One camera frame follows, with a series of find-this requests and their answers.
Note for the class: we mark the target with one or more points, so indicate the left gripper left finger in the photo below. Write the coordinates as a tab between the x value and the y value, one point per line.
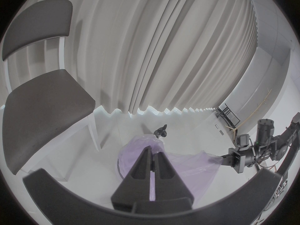
138	186

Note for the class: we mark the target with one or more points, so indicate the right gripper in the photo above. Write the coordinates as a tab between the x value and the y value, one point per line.
241	160

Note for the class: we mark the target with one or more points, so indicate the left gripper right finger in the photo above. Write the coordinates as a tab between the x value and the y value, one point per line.
168	186

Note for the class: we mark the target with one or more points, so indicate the purple plastic bag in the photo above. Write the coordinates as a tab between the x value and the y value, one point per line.
187	170

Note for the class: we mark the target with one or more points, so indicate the crumpled black plastic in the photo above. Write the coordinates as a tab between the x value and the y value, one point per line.
161	131

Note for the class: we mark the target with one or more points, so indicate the white curtain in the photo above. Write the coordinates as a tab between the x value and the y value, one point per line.
199	55
105	43

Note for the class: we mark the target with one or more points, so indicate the grey chair with white legs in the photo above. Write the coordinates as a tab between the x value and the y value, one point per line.
42	106

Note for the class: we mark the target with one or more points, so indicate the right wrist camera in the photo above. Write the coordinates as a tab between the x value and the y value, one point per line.
243	141

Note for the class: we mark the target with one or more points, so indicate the wooden stick frame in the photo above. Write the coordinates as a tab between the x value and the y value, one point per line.
246	119

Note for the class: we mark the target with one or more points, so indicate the black metal frame chair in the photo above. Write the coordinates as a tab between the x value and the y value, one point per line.
228	116

